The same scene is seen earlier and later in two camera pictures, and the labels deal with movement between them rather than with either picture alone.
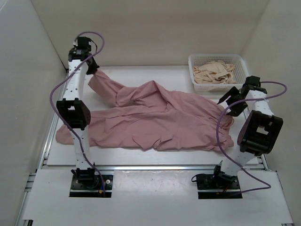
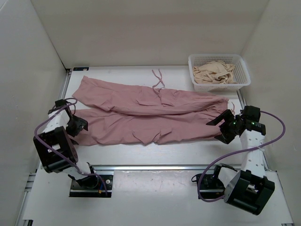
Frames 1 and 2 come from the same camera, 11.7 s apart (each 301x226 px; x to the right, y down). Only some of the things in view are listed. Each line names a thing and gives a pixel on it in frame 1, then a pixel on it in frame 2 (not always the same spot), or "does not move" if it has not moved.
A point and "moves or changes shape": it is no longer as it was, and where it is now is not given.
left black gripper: [93, 69] to [81, 124]
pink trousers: [147, 114] moves or changes shape
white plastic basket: [217, 72] does not move
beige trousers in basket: [214, 72] does not move
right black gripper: [233, 92] to [227, 116]
